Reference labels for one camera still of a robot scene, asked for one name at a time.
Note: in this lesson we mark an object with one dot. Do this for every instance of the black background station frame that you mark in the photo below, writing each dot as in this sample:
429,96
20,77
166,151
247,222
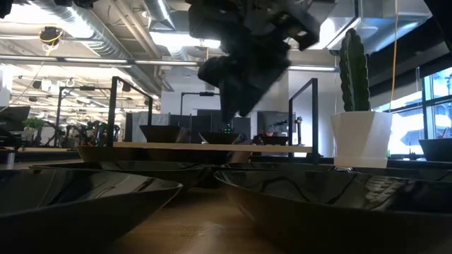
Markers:
84,87
197,94

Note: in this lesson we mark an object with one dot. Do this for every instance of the black bin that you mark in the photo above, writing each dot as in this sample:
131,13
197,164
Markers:
436,150

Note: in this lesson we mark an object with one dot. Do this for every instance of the dark window frame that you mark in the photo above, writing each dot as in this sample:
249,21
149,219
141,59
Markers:
425,116

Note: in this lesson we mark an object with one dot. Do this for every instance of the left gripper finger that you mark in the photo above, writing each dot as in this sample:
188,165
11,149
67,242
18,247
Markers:
229,98
252,97

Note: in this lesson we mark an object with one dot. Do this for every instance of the dark partition panels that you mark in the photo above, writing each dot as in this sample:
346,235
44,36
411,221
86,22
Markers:
205,121

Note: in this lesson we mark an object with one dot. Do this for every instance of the silver spiral air duct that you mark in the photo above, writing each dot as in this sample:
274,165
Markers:
88,28

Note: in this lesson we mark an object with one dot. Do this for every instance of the wooden shelf with black frame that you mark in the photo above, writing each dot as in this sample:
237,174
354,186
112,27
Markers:
212,147

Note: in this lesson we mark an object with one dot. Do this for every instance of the white faceted plant pot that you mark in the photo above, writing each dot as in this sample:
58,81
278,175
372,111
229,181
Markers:
360,137

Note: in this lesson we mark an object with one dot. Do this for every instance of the green office plant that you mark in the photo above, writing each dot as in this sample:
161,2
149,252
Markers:
34,123

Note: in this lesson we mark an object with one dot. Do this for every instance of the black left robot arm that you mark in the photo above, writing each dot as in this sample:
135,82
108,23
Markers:
226,17

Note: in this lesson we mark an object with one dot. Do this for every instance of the black wavy square mini plate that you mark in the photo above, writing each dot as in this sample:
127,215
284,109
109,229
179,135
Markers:
162,134

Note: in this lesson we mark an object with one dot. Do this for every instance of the black leaf-shaped mini plate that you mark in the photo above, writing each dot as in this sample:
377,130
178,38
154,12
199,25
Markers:
159,173
318,225
70,218
220,138
282,166

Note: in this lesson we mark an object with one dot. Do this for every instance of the green cactus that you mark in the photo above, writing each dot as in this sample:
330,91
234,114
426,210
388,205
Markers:
353,70

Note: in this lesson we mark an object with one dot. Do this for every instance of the person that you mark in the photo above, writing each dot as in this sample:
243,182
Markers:
270,134

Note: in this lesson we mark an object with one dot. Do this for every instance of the dark computer monitor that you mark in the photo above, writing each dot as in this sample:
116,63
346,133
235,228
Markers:
14,118

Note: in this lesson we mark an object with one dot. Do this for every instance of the silver rectangular air duct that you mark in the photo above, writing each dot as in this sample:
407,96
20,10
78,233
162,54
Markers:
381,17

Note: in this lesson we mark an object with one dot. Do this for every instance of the linear ceiling light fixture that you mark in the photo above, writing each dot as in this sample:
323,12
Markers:
159,63

